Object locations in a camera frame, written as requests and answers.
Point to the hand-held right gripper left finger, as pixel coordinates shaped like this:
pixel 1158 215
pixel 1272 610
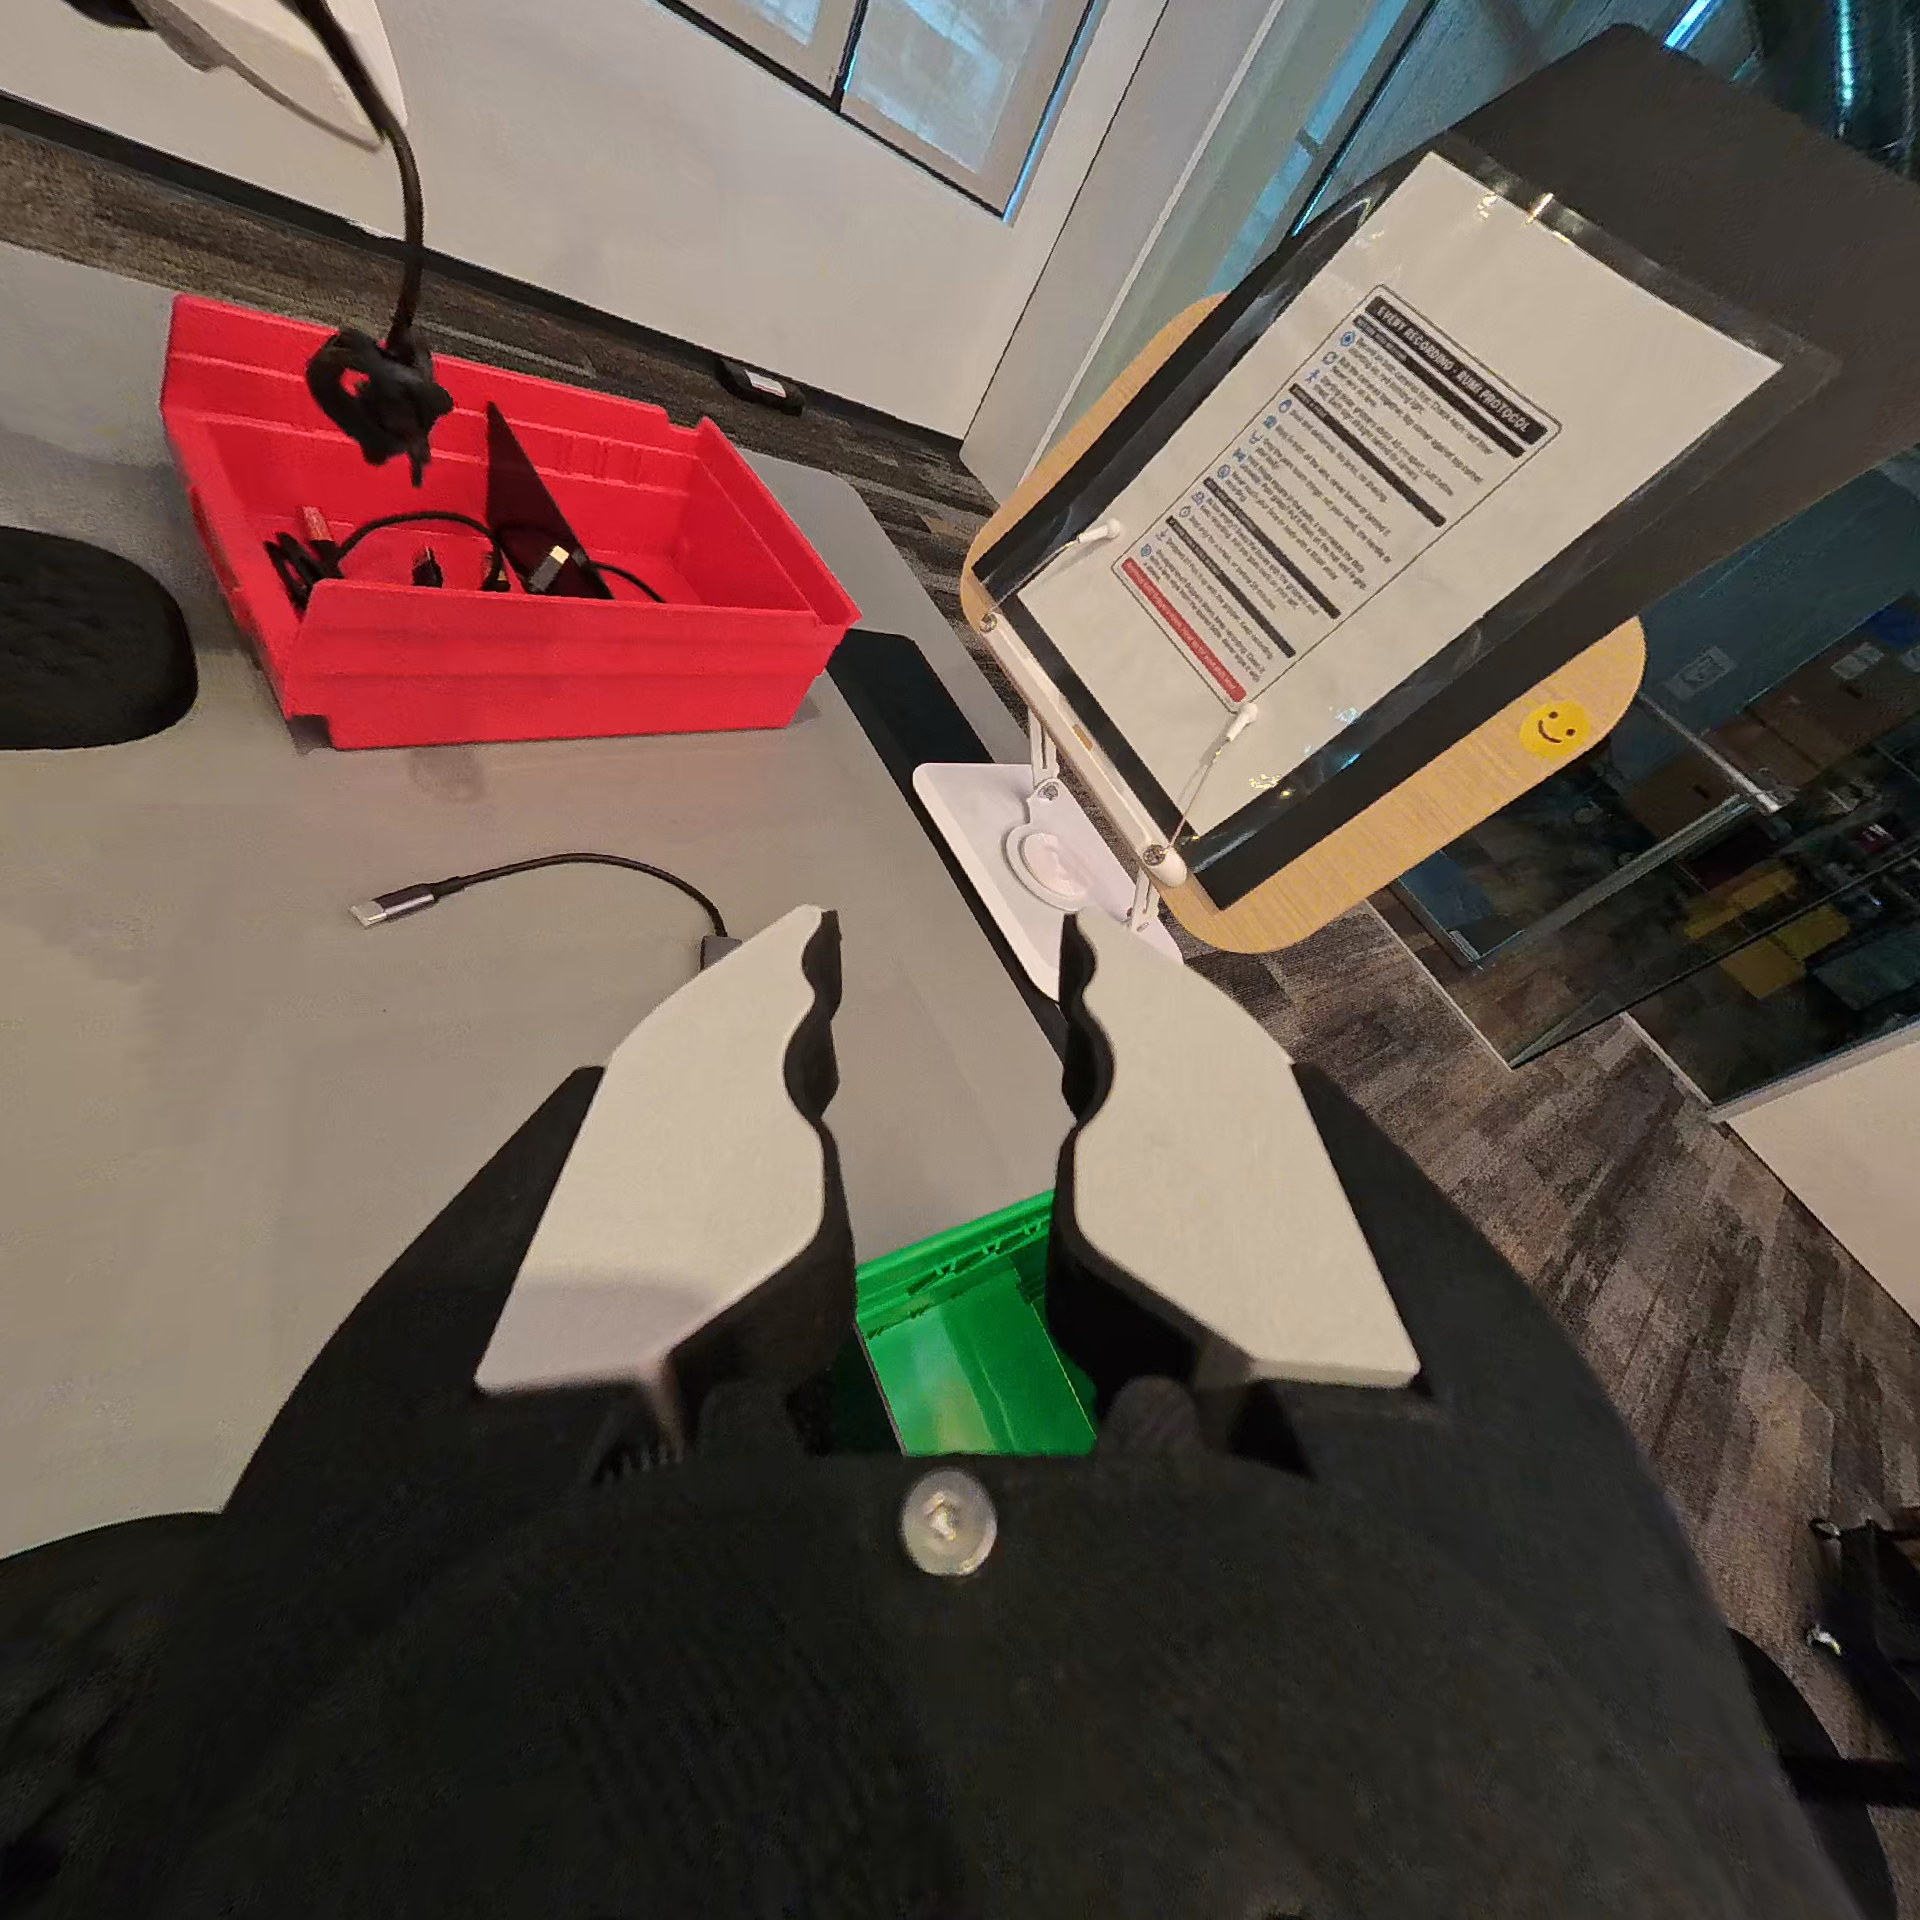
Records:
pixel 674 1181

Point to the dark grey panel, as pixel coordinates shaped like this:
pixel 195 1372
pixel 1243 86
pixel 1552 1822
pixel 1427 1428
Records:
pixel 1728 191

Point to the black padded mat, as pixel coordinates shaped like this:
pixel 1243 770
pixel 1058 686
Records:
pixel 71 641

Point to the black bin divider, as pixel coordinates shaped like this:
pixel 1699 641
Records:
pixel 524 510

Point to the glass window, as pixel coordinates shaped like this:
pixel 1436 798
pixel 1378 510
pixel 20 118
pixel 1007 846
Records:
pixel 935 69

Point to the printed instruction sheet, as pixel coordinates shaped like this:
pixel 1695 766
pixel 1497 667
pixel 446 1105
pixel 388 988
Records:
pixel 1349 498

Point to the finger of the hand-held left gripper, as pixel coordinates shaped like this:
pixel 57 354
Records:
pixel 241 43

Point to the yellow smiley sticker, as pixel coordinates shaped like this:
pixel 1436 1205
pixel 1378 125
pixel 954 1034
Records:
pixel 1560 724

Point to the black floor box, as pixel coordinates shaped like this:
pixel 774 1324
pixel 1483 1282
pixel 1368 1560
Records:
pixel 763 386

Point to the rounded wooden panel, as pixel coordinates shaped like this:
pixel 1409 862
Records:
pixel 1427 855

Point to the red plastic bin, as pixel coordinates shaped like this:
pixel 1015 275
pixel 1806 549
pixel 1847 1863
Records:
pixel 567 658

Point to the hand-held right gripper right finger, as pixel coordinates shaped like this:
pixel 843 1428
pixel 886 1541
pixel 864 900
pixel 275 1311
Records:
pixel 1228 1181

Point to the green plastic crate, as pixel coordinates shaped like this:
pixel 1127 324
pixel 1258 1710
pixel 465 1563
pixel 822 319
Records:
pixel 963 1351

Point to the white folding stand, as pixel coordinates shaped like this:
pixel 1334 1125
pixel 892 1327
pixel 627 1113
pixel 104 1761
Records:
pixel 963 807

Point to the instruction sheet on stand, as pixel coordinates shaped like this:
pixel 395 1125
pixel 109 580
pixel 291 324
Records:
pixel 1400 783

